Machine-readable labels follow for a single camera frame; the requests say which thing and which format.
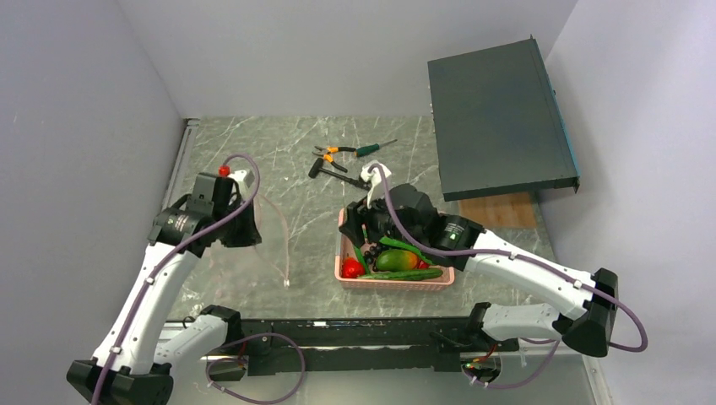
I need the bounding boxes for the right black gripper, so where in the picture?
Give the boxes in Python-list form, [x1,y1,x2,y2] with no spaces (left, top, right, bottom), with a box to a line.
[339,182,424,250]

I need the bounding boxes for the pink plastic basket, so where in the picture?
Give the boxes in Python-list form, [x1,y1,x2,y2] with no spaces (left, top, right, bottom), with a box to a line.
[334,234,455,291]

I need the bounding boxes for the clear zip top bag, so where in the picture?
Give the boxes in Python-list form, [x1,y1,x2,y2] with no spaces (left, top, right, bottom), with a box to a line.
[247,193,290,290]

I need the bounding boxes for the green chili pepper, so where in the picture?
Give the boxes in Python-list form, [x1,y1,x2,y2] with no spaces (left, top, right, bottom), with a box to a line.
[379,236,433,266]

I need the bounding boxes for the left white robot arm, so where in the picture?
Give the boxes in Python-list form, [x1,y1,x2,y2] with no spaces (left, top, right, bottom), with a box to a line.
[67,165,262,404]

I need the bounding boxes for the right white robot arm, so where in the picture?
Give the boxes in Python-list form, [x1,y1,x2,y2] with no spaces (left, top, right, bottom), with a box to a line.
[338,184,619,358]

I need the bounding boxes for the dark grape bunch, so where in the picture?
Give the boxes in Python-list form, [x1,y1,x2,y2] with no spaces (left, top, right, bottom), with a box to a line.
[362,243,385,272]

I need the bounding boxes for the green red mango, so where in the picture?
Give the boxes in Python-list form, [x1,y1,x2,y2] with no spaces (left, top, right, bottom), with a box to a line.
[374,249,420,272]

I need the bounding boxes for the red tomato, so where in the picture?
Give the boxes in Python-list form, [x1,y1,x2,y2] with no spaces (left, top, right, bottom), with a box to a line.
[340,256,366,278]

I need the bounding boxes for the green cucumber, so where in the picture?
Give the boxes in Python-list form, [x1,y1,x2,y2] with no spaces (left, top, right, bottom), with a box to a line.
[358,267,443,282]

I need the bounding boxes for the black hammer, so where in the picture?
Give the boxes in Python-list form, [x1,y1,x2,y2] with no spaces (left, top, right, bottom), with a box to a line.
[308,158,371,191]

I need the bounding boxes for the wooden board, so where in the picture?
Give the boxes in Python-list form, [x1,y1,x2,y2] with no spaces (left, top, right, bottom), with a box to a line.
[458,192,537,228]

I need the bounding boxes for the dark green metal box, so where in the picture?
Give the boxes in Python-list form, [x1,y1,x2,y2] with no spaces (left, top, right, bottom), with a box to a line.
[427,37,580,201]

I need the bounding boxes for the green handled screwdriver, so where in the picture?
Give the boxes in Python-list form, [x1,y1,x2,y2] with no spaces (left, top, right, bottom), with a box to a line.
[355,139,396,158]

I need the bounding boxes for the orange handled pliers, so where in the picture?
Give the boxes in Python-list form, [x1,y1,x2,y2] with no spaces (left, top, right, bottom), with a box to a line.
[312,146,356,173]

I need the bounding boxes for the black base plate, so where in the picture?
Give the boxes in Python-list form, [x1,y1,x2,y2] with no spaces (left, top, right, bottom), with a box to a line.
[238,316,519,376]

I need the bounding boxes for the aluminium frame rail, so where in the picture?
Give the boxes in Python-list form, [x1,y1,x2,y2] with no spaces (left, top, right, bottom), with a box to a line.
[89,316,616,405]

